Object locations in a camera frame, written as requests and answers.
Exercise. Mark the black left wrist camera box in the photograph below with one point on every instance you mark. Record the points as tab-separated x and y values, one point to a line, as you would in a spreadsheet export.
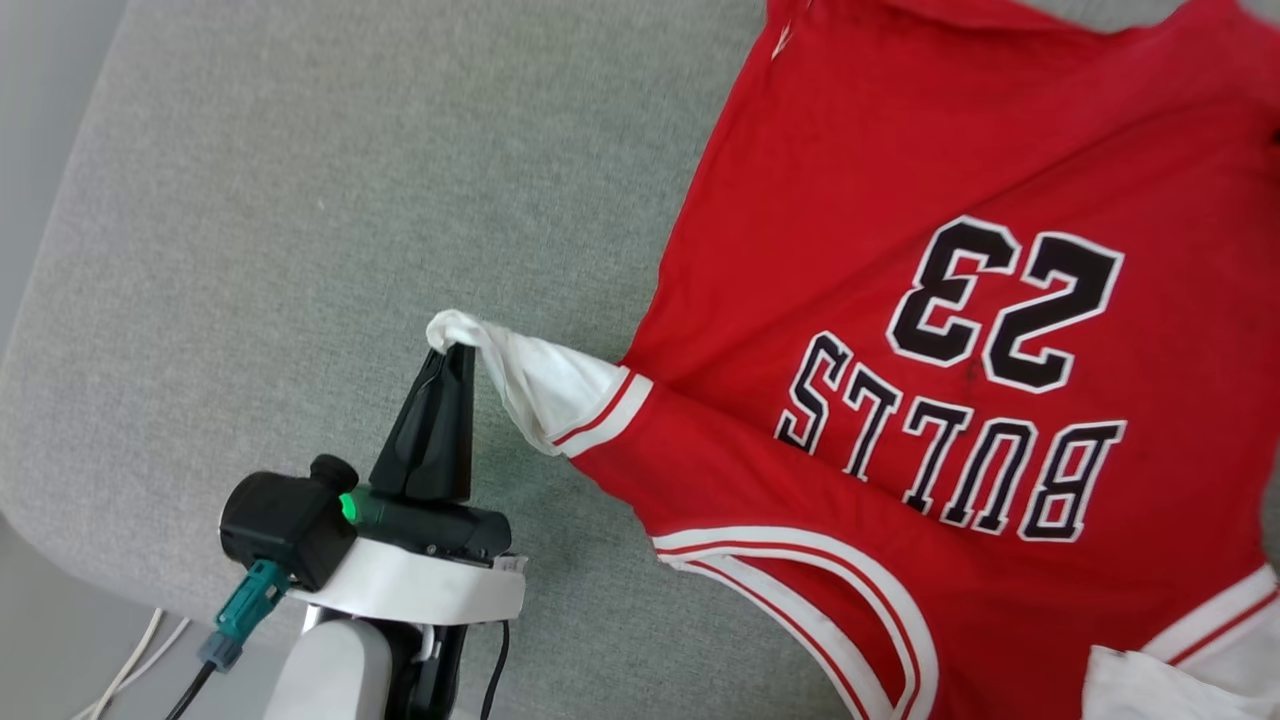
280	520

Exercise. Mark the red Bulls basketball jersey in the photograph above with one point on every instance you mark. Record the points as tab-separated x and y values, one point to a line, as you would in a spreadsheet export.
900	150

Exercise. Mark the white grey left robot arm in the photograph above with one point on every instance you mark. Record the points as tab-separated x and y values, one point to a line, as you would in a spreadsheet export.
330	670

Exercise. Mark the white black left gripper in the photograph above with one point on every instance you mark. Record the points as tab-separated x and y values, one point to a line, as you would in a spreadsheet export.
430	585

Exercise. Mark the grey fabric sofa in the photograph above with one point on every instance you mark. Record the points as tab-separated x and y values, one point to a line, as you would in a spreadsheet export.
300	250

